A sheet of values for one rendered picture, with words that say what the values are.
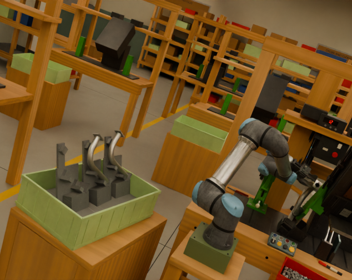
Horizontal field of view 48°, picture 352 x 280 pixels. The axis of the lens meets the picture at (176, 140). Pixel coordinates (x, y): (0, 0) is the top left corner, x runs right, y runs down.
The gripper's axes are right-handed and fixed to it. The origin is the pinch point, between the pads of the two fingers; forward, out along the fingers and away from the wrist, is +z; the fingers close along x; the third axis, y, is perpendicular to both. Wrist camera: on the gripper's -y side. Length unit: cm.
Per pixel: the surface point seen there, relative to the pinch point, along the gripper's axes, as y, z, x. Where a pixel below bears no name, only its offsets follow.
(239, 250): -7, -14, -59
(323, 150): 2.0, -7.5, 22.6
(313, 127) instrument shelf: 8.1, -21.6, 26.8
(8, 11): -384, -508, 126
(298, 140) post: -10.3, -21.7, 25.1
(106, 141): 9, -107, -65
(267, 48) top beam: 14, -75, 50
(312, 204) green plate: 4.3, 3.4, -13.9
